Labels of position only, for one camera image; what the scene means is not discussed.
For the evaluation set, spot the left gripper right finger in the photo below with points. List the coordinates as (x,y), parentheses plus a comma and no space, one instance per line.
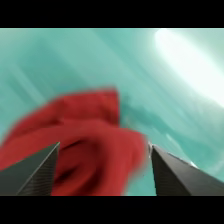
(180,176)

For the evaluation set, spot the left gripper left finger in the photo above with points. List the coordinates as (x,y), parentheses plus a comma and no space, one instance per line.
(31,175)

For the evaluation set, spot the red T-shirt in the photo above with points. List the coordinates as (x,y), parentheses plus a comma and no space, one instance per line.
(96,140)

